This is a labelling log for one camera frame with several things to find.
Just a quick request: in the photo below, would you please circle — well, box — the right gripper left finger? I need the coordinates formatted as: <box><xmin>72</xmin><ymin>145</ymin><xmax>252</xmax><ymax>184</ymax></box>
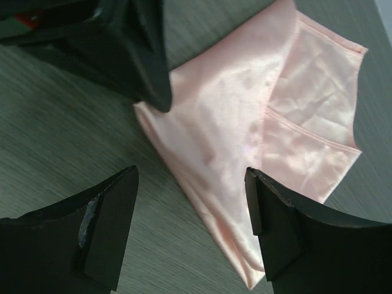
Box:
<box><xmin>1</xmin><ymin>166</ymin><xmax>139</xmax><ymax>293</ymax></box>

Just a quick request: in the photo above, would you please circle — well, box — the pink satin napkin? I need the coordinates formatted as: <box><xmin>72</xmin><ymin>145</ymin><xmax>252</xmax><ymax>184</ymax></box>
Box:
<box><xmin>135</xmin><ymin>1</ymin><xmax>367</xmax><ymax>289</ymax></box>

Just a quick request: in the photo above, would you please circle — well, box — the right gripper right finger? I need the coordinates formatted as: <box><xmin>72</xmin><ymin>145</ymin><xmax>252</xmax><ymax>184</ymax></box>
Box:
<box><xmin>244</xmin><ymin>168</ymin><xmax>391</xmax><ymax>294</ymax></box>

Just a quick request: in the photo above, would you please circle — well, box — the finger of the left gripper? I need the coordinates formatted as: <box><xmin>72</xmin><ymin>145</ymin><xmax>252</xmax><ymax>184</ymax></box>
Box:
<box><xmin>61</xmin><ymin>1</ymin><xmax>172</xmax><ymax>113</ymax></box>

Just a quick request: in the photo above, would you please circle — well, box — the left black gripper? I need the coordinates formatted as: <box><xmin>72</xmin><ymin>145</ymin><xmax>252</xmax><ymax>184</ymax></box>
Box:
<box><xmin>1</xmin><ymin>1</ymin><xmax>102</xmax><ymax>46</ymax></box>

